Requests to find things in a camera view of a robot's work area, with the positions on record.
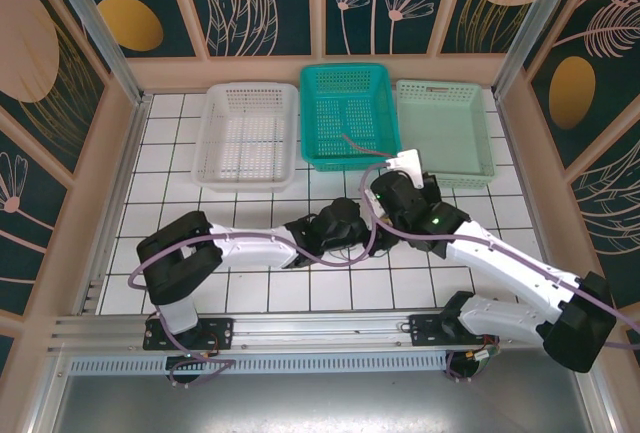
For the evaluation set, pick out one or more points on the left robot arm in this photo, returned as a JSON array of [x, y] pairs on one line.
[[250, 248]]

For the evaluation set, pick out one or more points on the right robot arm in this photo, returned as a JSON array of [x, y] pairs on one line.
[[500, 263]]

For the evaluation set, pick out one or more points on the mint green plastic basket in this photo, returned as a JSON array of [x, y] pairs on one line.
[[440, 118]]

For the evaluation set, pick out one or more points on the teal plastic basket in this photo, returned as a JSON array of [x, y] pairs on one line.
[[312, 103]]

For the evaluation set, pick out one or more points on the white plastic basket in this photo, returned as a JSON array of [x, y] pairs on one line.
[[215, 118]]

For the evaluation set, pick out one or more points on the grey metal sheet panel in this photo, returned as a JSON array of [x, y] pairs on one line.
[[320, 403]]

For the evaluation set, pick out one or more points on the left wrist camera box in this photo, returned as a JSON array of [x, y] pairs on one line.
[[378, 205]]

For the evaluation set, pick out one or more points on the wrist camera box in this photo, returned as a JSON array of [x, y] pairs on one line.
[[378, 205], [410, 163]]

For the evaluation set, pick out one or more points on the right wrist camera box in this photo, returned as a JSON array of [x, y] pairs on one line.
[[410, 163]]

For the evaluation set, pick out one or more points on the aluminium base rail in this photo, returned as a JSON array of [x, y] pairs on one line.
[[320, 325]]

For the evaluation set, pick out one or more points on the aluminium frame post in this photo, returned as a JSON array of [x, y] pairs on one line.
[[535, 23], [95, 23]]

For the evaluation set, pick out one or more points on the aluminium side rail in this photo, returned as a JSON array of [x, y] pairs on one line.
[[127, 163]]

